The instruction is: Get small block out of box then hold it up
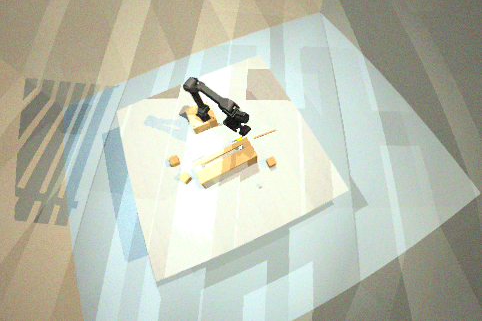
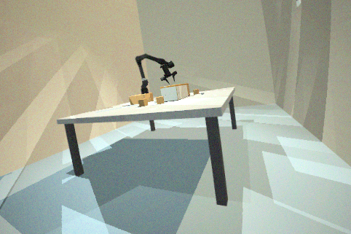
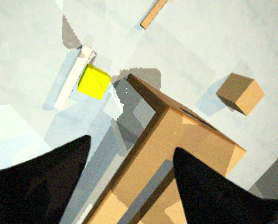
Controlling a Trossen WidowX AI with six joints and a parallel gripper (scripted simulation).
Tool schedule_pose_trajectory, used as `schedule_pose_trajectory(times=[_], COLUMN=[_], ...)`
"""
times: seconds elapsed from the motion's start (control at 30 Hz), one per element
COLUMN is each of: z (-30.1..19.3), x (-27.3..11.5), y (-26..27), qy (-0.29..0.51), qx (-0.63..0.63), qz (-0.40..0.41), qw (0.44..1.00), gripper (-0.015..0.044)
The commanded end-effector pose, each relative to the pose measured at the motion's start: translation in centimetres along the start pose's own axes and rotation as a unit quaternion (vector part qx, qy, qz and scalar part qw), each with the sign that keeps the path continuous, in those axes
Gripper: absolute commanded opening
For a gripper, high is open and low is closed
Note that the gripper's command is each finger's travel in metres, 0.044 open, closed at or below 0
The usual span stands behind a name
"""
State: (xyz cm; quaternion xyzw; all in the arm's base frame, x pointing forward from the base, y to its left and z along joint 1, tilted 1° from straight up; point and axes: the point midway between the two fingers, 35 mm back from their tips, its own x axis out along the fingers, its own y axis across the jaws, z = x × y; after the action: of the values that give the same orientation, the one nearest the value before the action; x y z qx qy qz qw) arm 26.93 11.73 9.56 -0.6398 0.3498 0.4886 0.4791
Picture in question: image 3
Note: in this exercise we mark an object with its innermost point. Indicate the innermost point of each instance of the orange flat bar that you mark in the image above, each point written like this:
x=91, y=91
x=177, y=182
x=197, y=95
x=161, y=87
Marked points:
x=150, y=16

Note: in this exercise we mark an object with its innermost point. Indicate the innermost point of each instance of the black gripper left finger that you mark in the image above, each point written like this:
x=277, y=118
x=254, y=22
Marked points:
x=38, y=191

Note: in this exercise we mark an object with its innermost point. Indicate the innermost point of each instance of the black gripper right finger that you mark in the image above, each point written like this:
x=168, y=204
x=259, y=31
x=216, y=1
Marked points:
x=210, y=198

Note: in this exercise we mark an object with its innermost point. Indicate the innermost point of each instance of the small yellow-green block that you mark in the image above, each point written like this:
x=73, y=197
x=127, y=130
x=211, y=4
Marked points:
x=93, y=82

